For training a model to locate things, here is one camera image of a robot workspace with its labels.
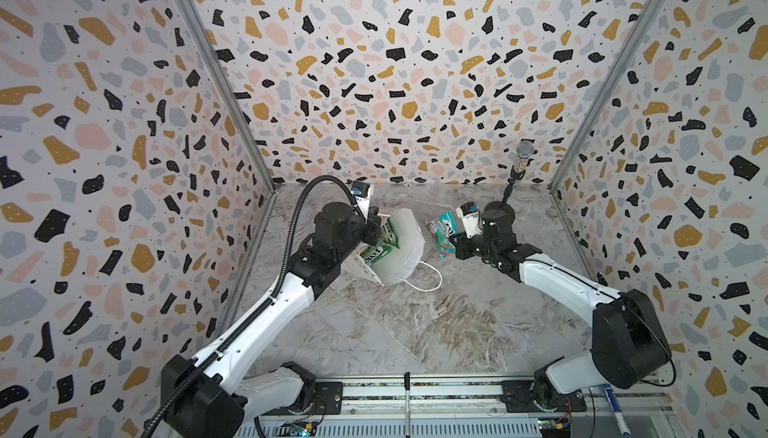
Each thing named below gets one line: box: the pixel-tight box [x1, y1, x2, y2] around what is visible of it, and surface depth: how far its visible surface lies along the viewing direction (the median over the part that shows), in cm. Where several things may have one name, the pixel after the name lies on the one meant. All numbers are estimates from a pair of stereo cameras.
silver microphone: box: [515, 140, 535, 172], surface depth 89 cm
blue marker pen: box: [603, 384, 631, 436], surface depth 73 cm
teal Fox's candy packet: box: [426, 210, 458, 259], surface depth 90 cm
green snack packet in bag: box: [360, 218, 400, 266], surface depth 94 cm
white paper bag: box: [354, 208, 443, 292], surface depth 90 cm
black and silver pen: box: [404, 372, 411, 438], surface depth 76 cm
